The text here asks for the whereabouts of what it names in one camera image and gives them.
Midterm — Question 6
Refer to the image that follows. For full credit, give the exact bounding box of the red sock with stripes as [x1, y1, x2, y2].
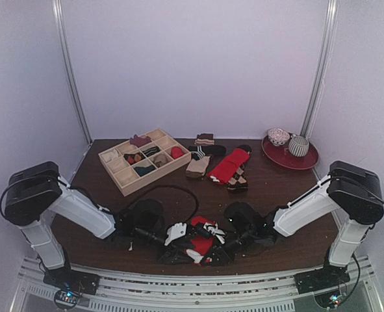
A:
[186, 216, 216, 266]

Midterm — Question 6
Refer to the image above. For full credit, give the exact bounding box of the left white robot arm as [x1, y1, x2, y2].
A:
[0, 161, 188, 289]

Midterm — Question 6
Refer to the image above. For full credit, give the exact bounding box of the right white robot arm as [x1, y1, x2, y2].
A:
[224, 161, 384, 287]

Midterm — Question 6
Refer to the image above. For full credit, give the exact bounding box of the teal sock in box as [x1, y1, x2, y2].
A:
[134, 165, 155, 177]

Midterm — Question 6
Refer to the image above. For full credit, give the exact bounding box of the wooden compartment box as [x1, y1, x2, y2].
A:
[98, 128, 191, 196]

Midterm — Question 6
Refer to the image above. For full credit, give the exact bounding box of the red folded sock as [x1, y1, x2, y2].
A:
[207, 145, 251, 185]

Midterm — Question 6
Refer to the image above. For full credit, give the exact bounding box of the beige sock in box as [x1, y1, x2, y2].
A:
[153, 153, 172, 168]

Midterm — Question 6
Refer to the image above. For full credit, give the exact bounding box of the strawberry pattern sock in box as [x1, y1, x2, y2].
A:
[123, 152, 144, 165]

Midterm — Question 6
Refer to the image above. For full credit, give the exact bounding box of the black striped sock in box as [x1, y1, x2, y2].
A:
[143, 146, 160, 157]

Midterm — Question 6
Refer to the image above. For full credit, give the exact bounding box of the beige brown folded sock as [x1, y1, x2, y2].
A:
[185, 156, 211, 179]

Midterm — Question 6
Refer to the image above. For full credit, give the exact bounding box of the red rolled sock in box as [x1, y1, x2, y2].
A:
[171, 146, 184, 159]

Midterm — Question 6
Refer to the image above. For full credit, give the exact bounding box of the red plate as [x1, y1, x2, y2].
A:
[261, 136, 319, 170]

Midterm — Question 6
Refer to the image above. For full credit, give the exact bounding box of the purple sock in box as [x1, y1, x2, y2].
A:
[129, 135, 152, 148]

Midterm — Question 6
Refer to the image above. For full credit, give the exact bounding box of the black white striped sock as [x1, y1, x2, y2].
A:
[188, 145, 226, 161]

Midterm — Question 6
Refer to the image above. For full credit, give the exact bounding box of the striped ceramic cup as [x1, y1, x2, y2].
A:
[288, 135, 309, 157]

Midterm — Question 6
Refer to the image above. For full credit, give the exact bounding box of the dotted white bowl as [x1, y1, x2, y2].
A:
[267, 128, 290, 146]

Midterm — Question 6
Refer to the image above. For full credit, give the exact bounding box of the brown striped folded sock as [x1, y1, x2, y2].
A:
[194, 133, 215, 146]

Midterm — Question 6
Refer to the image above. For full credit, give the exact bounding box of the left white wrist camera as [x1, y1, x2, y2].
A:
[164, 222, 187, 246]

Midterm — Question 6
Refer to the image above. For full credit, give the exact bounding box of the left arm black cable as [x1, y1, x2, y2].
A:
[120, 185, 199, 225]

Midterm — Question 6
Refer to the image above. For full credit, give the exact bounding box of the front aluminium rail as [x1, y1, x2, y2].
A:
[7, 257, 384, 311]

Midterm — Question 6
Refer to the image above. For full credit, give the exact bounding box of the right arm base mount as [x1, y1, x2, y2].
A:
[294, 268, 350, 309]

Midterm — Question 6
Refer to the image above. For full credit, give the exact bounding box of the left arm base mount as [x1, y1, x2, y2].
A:
[43, 267, 100, 311]

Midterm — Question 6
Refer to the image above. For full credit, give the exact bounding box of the right aluminium frame post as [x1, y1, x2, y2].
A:
[300, 0, 339, 139]

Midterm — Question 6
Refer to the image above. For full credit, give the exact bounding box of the aluminium frame post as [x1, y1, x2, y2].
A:
[300, 0, 339, 139]
[52, 0, 93, 145]

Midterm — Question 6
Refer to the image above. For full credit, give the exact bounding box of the left aluminium frame post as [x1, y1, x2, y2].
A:
[52, 0, 93, 145]

